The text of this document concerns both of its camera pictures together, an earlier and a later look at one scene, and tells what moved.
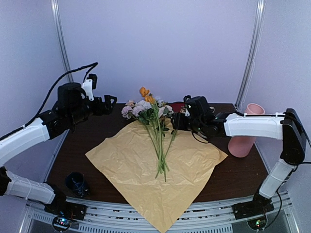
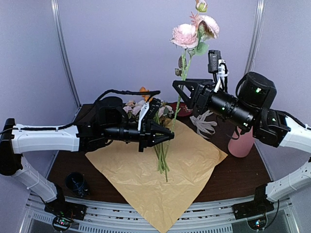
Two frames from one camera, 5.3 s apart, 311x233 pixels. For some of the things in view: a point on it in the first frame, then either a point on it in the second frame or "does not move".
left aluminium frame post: [55, 8] does not move
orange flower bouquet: [153, 112] does not move
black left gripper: [100, 111] to [147, 135]
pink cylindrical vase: [240, 146] does not move
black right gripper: [179, 124] to [201, 93]
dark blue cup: [75, 182] does not move
